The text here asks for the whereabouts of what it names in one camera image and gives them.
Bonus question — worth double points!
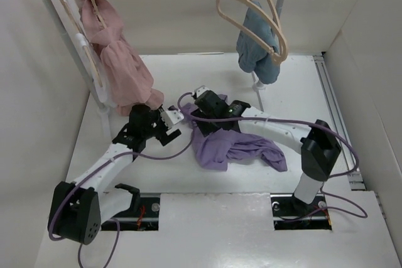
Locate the empty wooden hanger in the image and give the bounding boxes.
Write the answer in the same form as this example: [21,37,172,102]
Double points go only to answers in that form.
[215,0,288,65]

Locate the blue garment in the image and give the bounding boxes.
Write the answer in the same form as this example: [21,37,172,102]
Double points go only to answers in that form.
[236,8,280,85]

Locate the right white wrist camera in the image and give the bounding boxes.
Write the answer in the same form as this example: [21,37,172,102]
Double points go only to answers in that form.
[192,85,210,99]

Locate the purple t shirt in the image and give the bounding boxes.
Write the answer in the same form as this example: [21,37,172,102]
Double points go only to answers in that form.
[190,122,288,172]

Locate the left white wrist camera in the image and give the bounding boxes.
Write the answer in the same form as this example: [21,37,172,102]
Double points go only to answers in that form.
[160,109,184,129]

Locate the leftmost wooden hanger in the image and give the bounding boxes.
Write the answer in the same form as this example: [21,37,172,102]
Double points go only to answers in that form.
[45,0,104,88]

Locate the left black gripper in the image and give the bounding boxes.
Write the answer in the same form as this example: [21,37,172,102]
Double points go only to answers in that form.
[143,102,180,145]

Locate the aluminium rail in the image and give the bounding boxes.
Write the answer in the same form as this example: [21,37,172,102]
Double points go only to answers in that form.
[313,55,366,191]

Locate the pink dress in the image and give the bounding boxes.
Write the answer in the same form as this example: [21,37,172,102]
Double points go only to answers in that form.
[79,0,164,116]

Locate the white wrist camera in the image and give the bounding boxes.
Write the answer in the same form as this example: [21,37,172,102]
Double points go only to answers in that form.
[192,85,210,99]
[160,109,184,129]

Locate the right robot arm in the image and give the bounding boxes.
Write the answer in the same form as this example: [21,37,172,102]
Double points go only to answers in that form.
[190,86,342,214]

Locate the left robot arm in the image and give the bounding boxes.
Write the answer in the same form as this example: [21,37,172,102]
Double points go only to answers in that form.
[48,105,184,245]

